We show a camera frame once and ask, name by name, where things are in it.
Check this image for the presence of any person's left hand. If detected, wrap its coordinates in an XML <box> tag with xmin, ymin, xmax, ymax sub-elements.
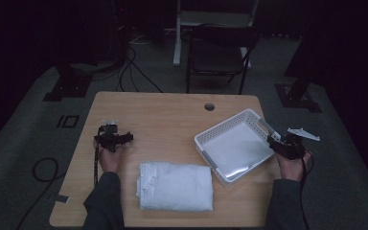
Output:
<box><xmin>93</xmin><ymin>140</ymin><xmax>125</xmax><ymax>175</ymax></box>

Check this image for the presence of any black looped floor cable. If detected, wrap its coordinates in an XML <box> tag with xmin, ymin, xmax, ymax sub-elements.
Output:
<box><xmin>14</xmin><ymin>157</ymin><xmax>67</xmax><ymax>230</ymax></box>

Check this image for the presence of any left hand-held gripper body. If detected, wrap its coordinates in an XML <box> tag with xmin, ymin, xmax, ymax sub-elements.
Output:
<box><xmin>93</xmin><ymin>119</ymin><xmax>125</xmax><ymax>153</ymax></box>

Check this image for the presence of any hand-held gripper cable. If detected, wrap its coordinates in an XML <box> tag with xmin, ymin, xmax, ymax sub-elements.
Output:
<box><xmin>299</xmin><ymin>148</ymin><xmax>315</xmax><ymax>230</ymax></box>
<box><xmin>92</xmin><ymin>126</ymin><xmax>104</xmax><ymax>187</ymax></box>

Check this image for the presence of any right hand-held gripper cable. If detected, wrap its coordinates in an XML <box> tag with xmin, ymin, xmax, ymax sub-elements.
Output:
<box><xmin>299</xmin><ymin>148</ymin><xmax>315</xmax><ymax>230</ymax></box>

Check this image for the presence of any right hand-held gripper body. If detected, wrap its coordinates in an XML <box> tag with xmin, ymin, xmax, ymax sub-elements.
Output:
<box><xmin>276</xmin><ymin>127</ymin><xmax>321</xmax><ymax>161</ymax></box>

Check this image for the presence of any black stand base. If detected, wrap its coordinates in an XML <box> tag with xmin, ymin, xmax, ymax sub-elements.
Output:
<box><xmin>274</xmin><ymin>32</ymin><xmax>323</xmax><ymax>114</ymax></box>
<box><xmin>42</xmin><ymin>61</ymin><xmax>94</xmax><ymax>103</ymax></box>

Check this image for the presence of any white plastic basket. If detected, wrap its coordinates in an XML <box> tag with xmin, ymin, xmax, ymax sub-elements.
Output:
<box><xmin>194</xmin><ymin>108</ymin><xmax>284</xmax><ymax>187</ymax></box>

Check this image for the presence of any left hand-held gripper cable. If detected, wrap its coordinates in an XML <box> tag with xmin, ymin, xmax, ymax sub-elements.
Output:
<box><xmin>92</xmin><ymin>126</ymin><xmax>104</xmax><ymax>187</ymax></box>

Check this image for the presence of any person's right hand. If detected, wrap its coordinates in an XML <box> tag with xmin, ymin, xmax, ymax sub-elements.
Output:
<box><xmin>275</xmin><ymin>149</ymin><xmax>312</xmax><ymax>183</ymax></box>

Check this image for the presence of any white metal desk frame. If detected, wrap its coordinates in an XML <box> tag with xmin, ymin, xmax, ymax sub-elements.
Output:
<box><xmin>172</xmin><ymin>0</ymin><xmax>261</xmax><ymax>69</ymax></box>

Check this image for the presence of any white cloth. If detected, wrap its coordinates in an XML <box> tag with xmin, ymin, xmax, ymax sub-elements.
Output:
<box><xmin>135</xmin><ymin>161</ymin><xmax>215</xmax><ymax>213</ymax></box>

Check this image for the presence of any black folding chair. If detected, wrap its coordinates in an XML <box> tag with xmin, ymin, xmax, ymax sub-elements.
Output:
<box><xmin>185</xmin><ymin>23</ymin><xmax>262</xmax><ymax>96</ymax></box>

